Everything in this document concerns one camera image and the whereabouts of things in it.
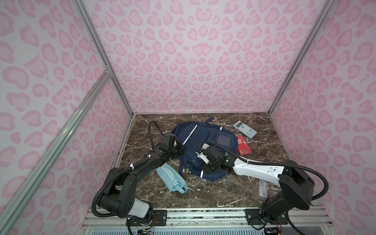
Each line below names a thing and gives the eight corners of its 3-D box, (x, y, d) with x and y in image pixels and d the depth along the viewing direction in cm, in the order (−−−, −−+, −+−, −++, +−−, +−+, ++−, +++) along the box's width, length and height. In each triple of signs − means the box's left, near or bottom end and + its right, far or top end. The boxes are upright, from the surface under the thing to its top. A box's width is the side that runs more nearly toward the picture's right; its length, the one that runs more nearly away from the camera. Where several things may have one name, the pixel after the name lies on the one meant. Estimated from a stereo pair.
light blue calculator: (251, 139, 106) (252, 138, 104) (233, 126, 114) (234, 124, 112) (257, 134, 109) (258, 132, 107) (239, 121, 117) (239, 119, 115)
